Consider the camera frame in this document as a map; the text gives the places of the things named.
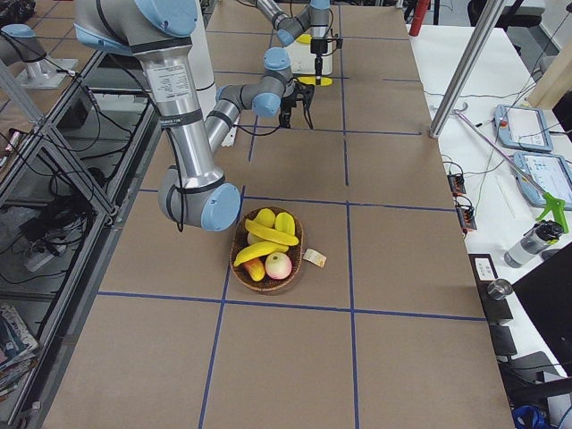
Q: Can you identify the red cylinder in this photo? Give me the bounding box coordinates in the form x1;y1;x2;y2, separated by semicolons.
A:
408;0;431;37

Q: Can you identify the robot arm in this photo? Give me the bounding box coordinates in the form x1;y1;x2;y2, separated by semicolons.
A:
240;1;336;86
74;1;295;231

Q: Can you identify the orange mango fruit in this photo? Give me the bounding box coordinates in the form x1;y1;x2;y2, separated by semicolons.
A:
242;258;265;282

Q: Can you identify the metal stand with green clip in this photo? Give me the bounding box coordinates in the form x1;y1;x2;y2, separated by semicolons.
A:
451;108;569;233

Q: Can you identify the paper price tag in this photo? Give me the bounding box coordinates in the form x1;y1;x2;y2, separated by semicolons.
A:
303;248;327;268

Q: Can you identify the yellow lemon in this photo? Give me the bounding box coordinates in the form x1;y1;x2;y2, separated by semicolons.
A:
254;207;276;228

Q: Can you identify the upper teach pendant tablet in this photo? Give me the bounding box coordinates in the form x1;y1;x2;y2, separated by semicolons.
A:
494;105;553;153

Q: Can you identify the stack of magazines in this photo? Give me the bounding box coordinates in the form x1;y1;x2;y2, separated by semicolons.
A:
1;302;39;401

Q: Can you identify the red pink apple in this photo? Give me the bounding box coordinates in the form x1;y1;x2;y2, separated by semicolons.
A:
265;252;292;280

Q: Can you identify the white rectangular tray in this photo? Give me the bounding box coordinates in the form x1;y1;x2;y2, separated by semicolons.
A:
285;40;334;76

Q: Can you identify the small metal cup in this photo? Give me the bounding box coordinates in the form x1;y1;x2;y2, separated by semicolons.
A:
486;278;514;301

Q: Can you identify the lower teach pendant tablet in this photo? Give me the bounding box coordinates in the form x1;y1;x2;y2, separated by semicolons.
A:
513;151;571;211

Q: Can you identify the yellow star fruit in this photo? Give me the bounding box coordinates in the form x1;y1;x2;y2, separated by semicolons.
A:
274;212;296;236

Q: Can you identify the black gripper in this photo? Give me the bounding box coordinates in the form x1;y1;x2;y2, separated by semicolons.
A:
310;38;330;85
279;82;314;130

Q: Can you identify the brown wicker basket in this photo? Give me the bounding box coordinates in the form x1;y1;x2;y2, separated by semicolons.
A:
230;206;304;292

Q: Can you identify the aluminium frame post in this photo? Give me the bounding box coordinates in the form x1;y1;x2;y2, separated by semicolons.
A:
429;0;504;139

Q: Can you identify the teach pendant tablet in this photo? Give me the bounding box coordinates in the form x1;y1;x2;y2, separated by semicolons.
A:
494;105;553;153
513;151;571;211

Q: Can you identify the yellow banana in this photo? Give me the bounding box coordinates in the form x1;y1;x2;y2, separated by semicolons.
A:
245;219;299;246
298;76;333;87
233;241;289;267
296;34;312;45

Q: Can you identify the clear water bottle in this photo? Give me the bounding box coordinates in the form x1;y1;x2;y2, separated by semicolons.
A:
503;221;564;268

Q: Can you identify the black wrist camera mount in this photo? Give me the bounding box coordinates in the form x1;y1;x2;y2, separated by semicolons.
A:
295;82;315;109

